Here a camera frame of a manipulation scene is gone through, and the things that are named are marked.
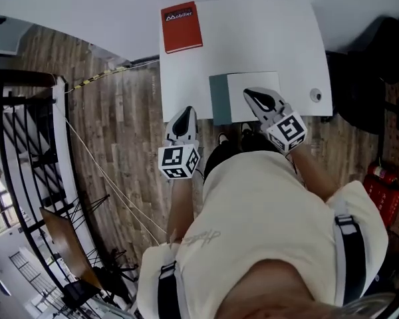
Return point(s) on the red book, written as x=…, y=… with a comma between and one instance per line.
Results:
x=181, y=28

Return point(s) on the person's right forearm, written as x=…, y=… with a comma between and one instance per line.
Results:
x=314, y=174

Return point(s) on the person's left sneaker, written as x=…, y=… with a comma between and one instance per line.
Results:
x=223, y=137

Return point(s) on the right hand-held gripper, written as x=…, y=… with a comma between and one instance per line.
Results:
x=286, y=131

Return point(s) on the person's black trousers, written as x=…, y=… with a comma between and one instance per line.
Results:
x=219, y=155

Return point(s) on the yellow black striped tape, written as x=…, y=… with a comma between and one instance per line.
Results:
x=96, y=76

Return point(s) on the black office chair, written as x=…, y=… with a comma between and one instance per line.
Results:
x=362, y=88

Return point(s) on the red extinguisher box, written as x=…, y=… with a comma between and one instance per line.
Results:
x=382, y=204

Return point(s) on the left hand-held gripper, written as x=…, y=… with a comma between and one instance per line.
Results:
x=176, y=159

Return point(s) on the brown wooden table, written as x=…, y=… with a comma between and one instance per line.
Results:
x=70, y=244

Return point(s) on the cream t-shirt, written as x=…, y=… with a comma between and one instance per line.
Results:
x=262, y=218

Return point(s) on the round desk grommet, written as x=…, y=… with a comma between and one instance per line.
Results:
x=316, y=95

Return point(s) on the red fire extinguisher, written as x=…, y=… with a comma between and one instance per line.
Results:
x=382, y=173

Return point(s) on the white staircase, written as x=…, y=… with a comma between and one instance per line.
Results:
x=33, y=151

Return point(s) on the black metal railing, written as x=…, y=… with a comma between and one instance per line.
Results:
x=0, y=118

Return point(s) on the person's right sneaker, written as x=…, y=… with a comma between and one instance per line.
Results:
x=247, y=129

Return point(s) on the small black chair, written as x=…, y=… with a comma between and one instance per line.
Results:
x=79, y=292

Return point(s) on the person's left forearm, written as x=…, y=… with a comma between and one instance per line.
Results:
x=179, y=211

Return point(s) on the person's face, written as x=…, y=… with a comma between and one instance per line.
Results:
x=279, y=291

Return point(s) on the person's sneaker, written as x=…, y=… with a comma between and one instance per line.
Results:
x=223, y=137
x=247, y=129

